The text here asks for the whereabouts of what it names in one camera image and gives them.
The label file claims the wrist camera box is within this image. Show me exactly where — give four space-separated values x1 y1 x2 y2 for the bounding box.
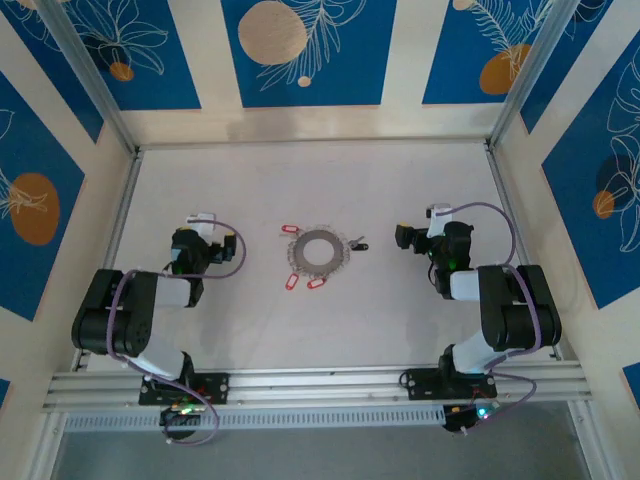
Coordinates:
425 202 454 237
185 213 217 237

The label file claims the aluminium back rail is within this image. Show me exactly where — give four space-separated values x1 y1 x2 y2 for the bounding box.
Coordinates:
134 137 494 151

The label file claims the aluminium frame post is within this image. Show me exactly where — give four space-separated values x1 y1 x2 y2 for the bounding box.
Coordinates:
487 0 584 151
34 0 141 156

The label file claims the silver keyring disc with rings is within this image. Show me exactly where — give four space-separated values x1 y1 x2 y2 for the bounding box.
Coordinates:
283 225 352 277

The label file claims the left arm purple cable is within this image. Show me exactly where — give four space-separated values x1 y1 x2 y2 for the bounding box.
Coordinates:
106 217 249 447

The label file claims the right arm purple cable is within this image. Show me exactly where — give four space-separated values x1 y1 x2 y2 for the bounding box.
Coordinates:
434 201 547 436

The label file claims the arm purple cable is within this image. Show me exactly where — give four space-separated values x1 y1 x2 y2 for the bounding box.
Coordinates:
106 217 249 447
434 201 547 436

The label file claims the white slotted cable duct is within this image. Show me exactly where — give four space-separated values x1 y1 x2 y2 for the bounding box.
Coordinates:
62 403 451 434

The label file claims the aluminium mounting rail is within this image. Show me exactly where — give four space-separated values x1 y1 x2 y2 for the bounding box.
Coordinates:
42 367 594 409

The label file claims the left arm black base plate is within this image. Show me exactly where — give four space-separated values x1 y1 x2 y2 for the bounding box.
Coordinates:
138 372 231 406

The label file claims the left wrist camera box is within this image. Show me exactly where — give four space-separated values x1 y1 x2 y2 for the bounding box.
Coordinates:
185 213 217 237

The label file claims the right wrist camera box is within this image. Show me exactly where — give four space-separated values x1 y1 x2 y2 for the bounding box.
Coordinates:
425 202 454 237

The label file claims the aluminium side rail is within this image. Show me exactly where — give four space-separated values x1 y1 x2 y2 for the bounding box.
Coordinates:
72 149 146 371
484 144 566 361

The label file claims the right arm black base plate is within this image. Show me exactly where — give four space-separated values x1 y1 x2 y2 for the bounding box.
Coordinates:
402 368 499 401

